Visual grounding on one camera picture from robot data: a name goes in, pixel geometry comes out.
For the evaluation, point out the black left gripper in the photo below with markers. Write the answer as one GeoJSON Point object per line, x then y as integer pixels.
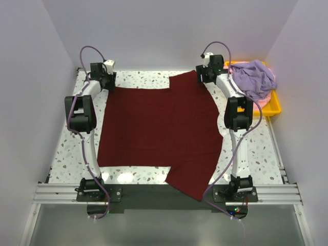
{"type": "Point", "coordinates": [111, 85]}

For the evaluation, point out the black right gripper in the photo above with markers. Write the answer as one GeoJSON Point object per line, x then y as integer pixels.
{"type": "Point", "coordinates": [200, 70]}

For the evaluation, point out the dark red t shirt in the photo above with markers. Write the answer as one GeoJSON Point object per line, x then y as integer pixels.
{"type": "Point", "coordinates": [174, 127]}

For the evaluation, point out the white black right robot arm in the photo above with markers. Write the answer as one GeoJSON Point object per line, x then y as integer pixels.
{"type": "Point", "coordinates": [238, 118]}

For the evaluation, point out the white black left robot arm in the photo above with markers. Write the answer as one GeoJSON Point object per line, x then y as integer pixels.
{"type": "Point", "coordinates": [82, 121]}

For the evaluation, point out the lavender t shirt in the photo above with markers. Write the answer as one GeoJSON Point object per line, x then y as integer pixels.
{"type": "Point", "coordinates": [254, 79]}

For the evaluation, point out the pink t shirt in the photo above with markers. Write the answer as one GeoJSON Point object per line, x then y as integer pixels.
{"type": "Point", "coordinates": [262, 102]}

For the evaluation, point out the yellow plastic bin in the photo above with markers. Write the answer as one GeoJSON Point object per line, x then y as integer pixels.
{"type": "Point", "coordinates": [272, 108]}

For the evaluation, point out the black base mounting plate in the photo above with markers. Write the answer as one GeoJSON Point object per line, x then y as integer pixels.
{"type": "Point", "coordinates": [116, 199]}

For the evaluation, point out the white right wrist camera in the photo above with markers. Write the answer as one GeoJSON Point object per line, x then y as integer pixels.
{"type": "Point", "coordinates": [206, 59]}

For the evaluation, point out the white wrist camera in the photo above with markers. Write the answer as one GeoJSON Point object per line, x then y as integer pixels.
{"type": "Point", "coordinates": [109, 66]}
{"type": "Point", "coordinates": [206, 59]}

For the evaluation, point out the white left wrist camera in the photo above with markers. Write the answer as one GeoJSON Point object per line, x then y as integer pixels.
{"type": "Point", "coordinates": [109, 66]}

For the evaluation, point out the aluminium extrusion rail frame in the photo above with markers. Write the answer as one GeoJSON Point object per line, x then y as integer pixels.
{"type": "Point", "coordinates": [283, 194]}

